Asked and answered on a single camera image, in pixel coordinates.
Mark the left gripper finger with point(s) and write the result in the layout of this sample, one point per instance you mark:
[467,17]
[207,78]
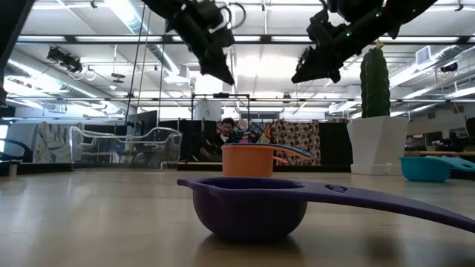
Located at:
[217,65]

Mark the blue measuring cup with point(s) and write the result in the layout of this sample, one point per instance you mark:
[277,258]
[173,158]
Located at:
[297,150]

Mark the orange measuring cup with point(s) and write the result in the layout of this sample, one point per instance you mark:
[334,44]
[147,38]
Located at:
[246,161]

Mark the teal measuring cup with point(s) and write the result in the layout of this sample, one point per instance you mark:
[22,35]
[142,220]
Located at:
[423,170]

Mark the purple measuring cup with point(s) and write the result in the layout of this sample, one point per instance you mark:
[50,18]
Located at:
[248,215]

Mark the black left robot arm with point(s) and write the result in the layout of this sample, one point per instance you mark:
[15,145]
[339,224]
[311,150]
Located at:
[15,22]

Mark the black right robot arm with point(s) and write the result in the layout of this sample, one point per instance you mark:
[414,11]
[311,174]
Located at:
[401,11]

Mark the clear plastic basket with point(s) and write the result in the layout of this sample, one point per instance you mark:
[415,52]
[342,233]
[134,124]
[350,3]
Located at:
[170,148]

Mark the green cactus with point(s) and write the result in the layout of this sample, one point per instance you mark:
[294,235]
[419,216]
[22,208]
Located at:
[375,81]

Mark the brown circle-pattern cloth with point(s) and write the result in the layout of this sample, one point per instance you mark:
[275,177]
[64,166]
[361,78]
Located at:
[300,133]

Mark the black partition panel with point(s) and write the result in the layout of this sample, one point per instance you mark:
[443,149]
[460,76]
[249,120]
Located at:
[334,144]

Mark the person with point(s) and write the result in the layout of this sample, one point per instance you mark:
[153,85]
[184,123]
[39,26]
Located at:
[222,137]

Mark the white planter pot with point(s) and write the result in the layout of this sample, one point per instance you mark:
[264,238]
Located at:
[376,144]

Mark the colourful diamond-pattern cloth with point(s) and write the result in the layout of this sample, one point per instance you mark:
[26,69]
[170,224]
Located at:
[259,131]

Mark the white air vent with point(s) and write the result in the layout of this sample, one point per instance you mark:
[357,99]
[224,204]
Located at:
[423,55]

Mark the black monitor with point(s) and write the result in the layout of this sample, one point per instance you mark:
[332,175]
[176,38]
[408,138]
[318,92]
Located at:
[146,120]

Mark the wooden bench top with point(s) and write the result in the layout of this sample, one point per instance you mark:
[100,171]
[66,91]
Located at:
[438,153]

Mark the grey leaf-pattern cloth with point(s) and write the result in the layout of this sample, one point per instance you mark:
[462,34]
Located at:
[52,142]

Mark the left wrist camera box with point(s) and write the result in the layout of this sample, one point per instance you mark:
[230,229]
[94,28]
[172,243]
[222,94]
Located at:
[213,15]

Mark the black metal rack frame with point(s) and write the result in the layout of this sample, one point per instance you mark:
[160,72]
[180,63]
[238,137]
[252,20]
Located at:
[221,95]

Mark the black table frame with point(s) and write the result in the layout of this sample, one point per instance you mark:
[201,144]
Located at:
[334,168]

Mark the small black camera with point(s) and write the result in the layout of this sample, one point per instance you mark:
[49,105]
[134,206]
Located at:
[449,67]

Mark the black double camera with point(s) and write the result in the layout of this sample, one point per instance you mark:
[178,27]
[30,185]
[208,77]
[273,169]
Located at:
[65,59]

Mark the small grey post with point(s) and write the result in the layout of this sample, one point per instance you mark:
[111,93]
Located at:
[13,170]

